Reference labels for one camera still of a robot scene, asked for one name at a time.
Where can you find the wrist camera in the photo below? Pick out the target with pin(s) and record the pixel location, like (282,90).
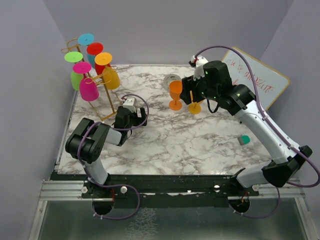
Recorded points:
(130,104)
(197,63)

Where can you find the yellow wine glass rear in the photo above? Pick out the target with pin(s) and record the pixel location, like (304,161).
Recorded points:
(111,78)

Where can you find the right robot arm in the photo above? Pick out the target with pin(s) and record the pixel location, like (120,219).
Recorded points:
(212,81)

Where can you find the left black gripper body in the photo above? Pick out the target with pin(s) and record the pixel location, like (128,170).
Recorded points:
(135,120)

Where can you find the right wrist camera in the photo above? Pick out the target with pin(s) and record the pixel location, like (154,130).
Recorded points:
(197,63)

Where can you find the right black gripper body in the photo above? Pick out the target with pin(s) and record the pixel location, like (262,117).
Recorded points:
(199,87)

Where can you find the green grey eraser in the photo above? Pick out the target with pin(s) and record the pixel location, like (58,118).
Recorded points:
(243,139)

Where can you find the cyan wine glass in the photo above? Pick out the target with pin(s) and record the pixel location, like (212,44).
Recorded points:
(85,40)

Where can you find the orange wine glass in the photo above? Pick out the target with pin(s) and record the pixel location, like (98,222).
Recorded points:
(175,89)

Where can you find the gold wire glass rack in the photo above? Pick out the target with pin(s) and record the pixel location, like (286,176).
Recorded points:
(113,100)

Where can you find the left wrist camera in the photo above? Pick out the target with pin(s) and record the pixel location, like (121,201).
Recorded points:
(130,104)

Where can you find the pink wine glass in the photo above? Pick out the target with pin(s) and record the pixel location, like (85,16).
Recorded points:
(83,83)

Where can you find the red wine glass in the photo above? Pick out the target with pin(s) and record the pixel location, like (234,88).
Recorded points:
(95,48)

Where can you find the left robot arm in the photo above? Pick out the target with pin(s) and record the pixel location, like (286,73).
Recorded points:
(89,137)

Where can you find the green wine glass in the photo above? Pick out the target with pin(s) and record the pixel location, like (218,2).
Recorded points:
(74,57)

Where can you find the clear tape roll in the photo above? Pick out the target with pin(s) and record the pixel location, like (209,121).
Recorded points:
(168,79)

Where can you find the yellow framed whiteboard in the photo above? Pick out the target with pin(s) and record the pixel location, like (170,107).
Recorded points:
(269,82)

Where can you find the yellow wine glass front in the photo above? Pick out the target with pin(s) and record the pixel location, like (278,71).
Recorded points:
(194,107)

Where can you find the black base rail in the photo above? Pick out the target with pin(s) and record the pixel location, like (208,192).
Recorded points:
(159,191)

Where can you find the yellow wine glass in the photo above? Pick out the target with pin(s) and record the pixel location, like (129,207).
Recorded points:
(111,78)
(194,107)

